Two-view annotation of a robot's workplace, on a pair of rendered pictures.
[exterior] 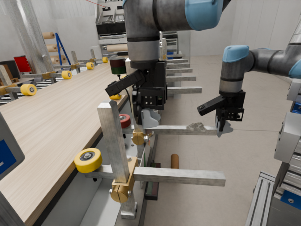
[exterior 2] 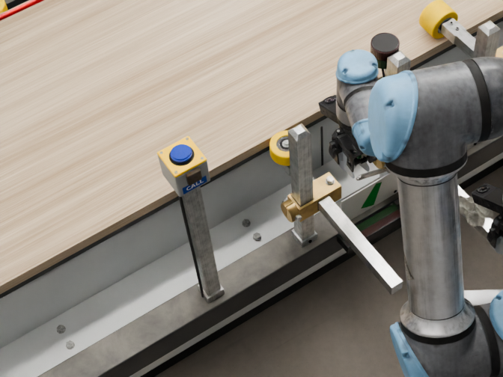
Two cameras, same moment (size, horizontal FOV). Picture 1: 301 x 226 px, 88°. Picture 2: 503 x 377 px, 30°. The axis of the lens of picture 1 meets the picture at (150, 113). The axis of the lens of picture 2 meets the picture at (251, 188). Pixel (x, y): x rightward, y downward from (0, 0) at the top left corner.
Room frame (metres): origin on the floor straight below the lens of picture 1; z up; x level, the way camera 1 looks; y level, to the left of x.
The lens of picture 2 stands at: (-0.47, -0.80, 2.60)
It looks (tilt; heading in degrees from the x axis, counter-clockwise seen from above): 54 degrees down; 53
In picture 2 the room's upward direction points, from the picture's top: 7 degrees counter-clockwise
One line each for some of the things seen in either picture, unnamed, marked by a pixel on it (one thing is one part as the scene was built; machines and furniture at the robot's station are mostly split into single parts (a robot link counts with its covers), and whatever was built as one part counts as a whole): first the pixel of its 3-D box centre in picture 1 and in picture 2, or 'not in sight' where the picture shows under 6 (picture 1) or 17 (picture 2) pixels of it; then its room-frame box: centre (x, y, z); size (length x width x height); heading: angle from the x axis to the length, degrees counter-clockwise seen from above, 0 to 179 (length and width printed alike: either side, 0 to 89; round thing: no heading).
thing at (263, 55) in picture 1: (259, 60); not in sight; (0.57, -0.40, 1.12); 0.11 x 0.11 x 0.08; 19
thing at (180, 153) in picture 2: not in sight; (181, 154); (0.07, 0.14, 1.22); 0.04 x 0.04 x 0.02
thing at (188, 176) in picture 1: (150, 175); (337, 218); (0.35, 0.01, 0.84); 0.43 x 0.03 x 0.04; 80
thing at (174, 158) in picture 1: (174, 167); not in sight; (1.15, -0.20, 0.04); 0.30 x 0.08 x 0.08; 170
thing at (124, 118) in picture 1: (122, 127); not in sight; (0.63, 0.13, 0.85); 0.08 x 0.08 x 0.11
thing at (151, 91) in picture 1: (148, 84); (356, 135); (0.39, 0.00, 1.12); 0.09 x 0.08 x 0.12; 75
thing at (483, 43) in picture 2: not in sight; (476, 97); (0.82, 0.01, 0.87); 0.03 x 0.03 x 0.48; 80
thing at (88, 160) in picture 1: (91, 167); (287, 157); (0.39, 0.21, 0.85); 0.08 x 0.08 x 0.11
